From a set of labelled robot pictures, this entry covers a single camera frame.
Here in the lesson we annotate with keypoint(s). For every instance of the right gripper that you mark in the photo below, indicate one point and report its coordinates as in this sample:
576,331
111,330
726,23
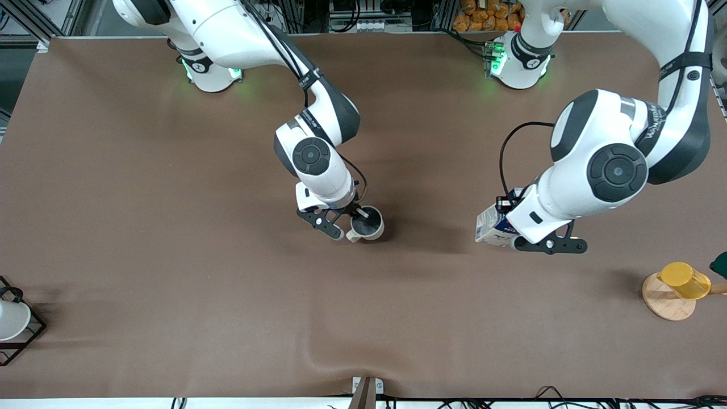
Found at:
353,209

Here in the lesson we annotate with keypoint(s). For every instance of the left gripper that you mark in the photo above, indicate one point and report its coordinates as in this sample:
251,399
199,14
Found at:
503,203

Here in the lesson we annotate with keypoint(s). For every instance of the blue white milk carton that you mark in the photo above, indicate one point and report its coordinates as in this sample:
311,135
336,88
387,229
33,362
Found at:
491,227

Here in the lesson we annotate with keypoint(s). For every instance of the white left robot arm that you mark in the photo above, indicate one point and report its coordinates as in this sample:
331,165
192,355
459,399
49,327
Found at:
613,130

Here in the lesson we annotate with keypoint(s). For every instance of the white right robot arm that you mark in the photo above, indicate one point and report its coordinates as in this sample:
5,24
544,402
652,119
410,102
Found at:
227,28

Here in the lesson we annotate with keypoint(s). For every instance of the yellow cup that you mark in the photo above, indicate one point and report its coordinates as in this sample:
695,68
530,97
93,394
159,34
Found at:
684,279

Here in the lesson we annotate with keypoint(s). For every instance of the dark green cup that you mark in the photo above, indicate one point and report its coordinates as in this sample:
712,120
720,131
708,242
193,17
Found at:
720,266

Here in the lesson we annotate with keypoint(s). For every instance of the wooden mug stand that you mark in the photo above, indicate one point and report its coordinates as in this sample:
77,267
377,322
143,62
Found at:
667,304

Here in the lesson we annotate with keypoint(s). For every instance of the white power strip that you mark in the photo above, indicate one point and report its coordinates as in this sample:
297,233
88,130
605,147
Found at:
383,25

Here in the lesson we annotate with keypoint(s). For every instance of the orange snack packs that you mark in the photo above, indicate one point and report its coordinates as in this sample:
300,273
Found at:
485,16

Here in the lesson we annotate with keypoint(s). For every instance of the metal table edge bracket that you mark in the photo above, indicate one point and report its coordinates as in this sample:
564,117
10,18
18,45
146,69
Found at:
366,392

